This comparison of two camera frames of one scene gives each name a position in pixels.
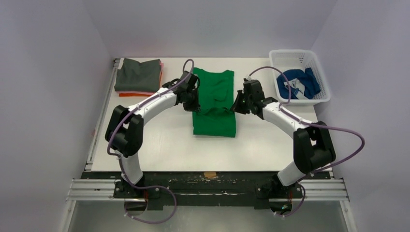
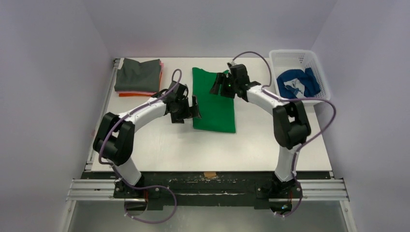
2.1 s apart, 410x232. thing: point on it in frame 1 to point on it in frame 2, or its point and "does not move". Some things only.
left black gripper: x=195 y=107 to x=189 y=112
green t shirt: x=215 y=117 does not move
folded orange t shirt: x=137 y=94 does not move
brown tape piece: x=210 y=174 does not move
